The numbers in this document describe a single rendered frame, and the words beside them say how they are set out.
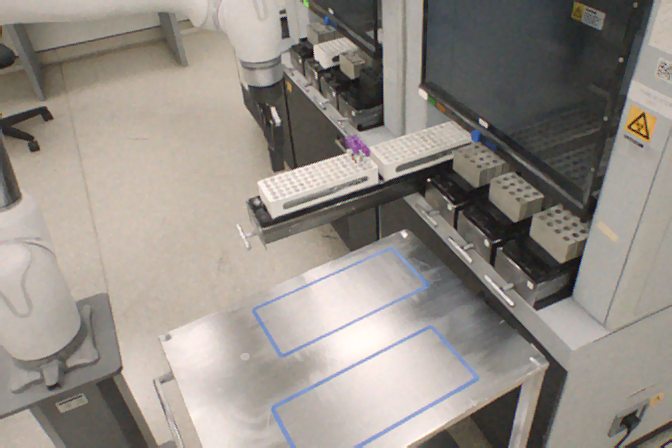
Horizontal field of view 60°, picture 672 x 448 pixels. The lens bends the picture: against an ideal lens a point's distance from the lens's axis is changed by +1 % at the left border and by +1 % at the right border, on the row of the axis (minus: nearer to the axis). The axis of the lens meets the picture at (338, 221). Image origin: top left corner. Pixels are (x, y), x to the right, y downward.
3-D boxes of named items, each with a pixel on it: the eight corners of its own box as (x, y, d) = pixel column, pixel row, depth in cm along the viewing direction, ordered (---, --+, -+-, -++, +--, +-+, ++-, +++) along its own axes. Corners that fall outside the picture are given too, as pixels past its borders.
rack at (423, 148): (460, 136, 168) (461, 117, 164) (480, 153, 161) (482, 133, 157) (368, 166, 160) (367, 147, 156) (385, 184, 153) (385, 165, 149)
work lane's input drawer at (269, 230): (465, 150, 175) (467, 124, 169) (493, 172, 165) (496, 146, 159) (233, 226, 154) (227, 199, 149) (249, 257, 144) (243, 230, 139)
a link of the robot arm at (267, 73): (272, 42, 127) (276, 67, 131) (232, 51, 125) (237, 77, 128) (287, 57, 121) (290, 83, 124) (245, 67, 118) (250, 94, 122)
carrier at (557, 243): (571, 263, 124) (577, 242, 120) (563, 266, 123) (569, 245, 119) (535, 231, 132) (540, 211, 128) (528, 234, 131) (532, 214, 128)
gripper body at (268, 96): (286, 82, 124) (291, 120, 130) (273, 68, 130) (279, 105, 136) (253, 91, 122) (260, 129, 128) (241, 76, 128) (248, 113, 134)
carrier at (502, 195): (524, 222, 135) (528, 202, 131) (517, 225, 134) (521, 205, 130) (494, 196, 143) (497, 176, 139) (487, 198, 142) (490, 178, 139)
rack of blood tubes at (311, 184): (362, 168, 159) (361, 148, 155) (379, 186, 152) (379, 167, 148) (260, 201, 151) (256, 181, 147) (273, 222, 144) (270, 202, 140)
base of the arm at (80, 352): (11, 411, 119) (-1, 395, 115) (9, 334, 135) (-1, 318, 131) (103, 375, 124) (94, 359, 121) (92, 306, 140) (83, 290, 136)
